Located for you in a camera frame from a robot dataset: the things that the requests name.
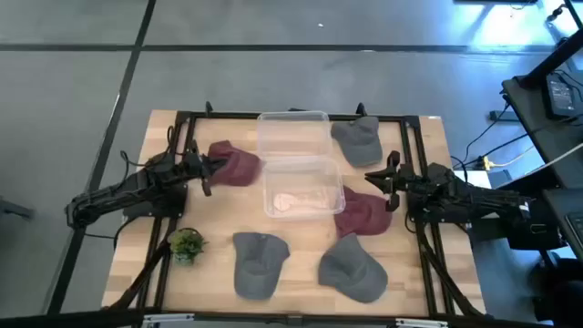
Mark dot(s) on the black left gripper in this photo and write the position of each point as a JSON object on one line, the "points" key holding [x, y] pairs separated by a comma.
{"points": [[196, 166]]}

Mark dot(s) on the grey furniture leg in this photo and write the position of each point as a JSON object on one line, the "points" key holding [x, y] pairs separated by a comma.
{"points": [[13, 207]]}

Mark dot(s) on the silver metal bracket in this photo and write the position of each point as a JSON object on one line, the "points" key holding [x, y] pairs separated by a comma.
{"points": [[168, 319], [421, 323]]}

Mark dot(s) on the black keyboard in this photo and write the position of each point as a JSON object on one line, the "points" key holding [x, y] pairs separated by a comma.
{"points": [[576, 232]]}

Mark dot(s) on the small green potted plant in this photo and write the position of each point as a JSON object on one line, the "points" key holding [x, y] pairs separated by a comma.
{"points": [[186, 246]]}

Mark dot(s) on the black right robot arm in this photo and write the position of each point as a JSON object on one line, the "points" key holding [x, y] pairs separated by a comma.
{"points": [[478, 198]]}

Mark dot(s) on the black side desk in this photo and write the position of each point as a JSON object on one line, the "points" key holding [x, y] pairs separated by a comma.
{"points": [[537, 136]]}

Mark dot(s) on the black desk with keyboard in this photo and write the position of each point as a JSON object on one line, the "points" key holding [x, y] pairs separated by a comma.
{"points": [[558, 205]]}

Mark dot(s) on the grey baseball cap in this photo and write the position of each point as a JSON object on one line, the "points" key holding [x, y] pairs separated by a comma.
{"points": [[350, 273], [360, 141], [257, 269]]}

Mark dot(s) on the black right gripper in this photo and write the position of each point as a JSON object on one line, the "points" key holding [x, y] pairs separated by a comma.
{"points": [[403, 180]]}

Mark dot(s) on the black office chair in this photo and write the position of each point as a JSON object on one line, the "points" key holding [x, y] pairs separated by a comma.
{"points": [[560, 287]]}

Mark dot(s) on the maroon baseball cap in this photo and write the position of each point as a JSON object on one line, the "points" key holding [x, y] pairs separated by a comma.
{"points": [[241, 166], [364, 216]]}

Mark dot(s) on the black power adapter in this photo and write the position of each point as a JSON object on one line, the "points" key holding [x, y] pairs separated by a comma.
{"points": [[560, 95]]}

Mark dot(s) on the black diagonal beam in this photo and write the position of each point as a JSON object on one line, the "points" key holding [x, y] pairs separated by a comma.
{"points": [[551, 61]]}

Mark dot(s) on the black power strip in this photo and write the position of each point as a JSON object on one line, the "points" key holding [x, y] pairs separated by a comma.
{"points": [[503, 116]]}

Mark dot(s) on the black horizontal rig beam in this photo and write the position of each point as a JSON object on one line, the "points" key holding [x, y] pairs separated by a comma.
{"points": [[68, 319]]}

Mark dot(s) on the clear plastic bin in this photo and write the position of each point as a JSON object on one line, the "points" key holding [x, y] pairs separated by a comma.
{"points": [[303, 191], [293, 136]]}

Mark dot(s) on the black aluminium table frame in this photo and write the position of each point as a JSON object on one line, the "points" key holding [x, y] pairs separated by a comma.
{"points": [[218, 115]]}

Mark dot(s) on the yellow power plug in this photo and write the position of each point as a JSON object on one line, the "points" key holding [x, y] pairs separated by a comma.
{"points": [[487, 162]]}

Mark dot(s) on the black box under desk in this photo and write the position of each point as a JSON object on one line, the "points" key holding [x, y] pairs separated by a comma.
{"points": [[533, 237]]}

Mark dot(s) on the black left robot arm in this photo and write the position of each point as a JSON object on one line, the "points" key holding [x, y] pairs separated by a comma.
{"points": [[105, 196]]}

